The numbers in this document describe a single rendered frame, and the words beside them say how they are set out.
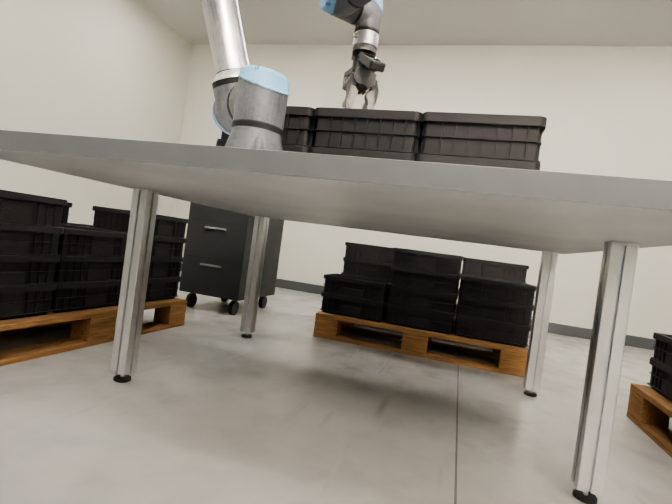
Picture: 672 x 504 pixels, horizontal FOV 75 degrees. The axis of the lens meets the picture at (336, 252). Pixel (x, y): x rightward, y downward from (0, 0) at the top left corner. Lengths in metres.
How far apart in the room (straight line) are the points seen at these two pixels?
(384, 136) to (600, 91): 4.02
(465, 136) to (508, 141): 0.10
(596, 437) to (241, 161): 1.08
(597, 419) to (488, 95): 4.01
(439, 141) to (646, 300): 3.96
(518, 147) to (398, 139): 0.30
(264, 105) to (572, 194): 0.65
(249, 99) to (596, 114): 4.30
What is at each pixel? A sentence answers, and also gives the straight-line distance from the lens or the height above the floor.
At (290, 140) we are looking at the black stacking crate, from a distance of 1.30.
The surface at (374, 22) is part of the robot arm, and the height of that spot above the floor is 1.21.
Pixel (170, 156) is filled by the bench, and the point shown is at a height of 0.68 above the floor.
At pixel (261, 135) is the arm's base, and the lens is 1.01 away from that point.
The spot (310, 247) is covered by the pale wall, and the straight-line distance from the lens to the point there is 4.95.
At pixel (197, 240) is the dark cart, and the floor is 0.47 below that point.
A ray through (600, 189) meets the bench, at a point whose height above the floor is 0.68.
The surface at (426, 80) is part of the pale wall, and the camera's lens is 5.06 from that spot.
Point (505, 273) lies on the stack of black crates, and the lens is 3.00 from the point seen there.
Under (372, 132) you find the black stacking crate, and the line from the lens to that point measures 1.22.
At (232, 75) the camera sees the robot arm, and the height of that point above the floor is 0.93.
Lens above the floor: 0.56
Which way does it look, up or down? 1 degrees down
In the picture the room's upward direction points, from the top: 8 degrees clockwise
